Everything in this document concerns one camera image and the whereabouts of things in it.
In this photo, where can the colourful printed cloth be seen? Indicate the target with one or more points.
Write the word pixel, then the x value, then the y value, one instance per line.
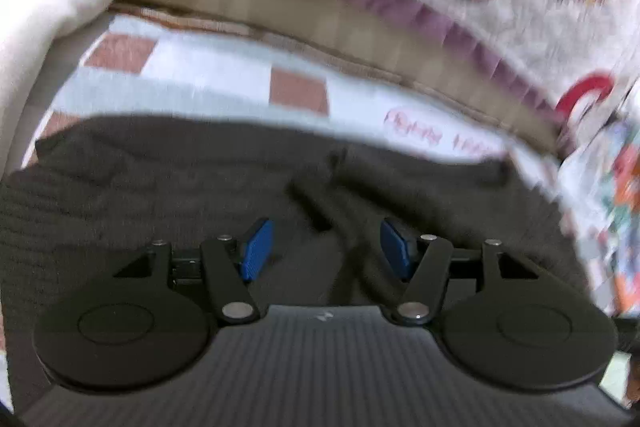
pixel 610 207

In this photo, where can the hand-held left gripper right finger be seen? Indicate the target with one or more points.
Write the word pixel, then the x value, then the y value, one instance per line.
pixel 397 252

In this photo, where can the checkered floor rug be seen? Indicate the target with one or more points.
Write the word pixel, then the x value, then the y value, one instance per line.
pixel 210 82

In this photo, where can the dark brown knit sweater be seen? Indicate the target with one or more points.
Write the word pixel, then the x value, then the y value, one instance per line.
pixel 175 177

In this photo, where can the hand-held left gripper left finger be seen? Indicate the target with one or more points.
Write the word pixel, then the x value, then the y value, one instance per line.
pixel 257 252

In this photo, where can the cream bed frame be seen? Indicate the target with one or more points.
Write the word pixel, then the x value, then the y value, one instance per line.
pixel 310 17

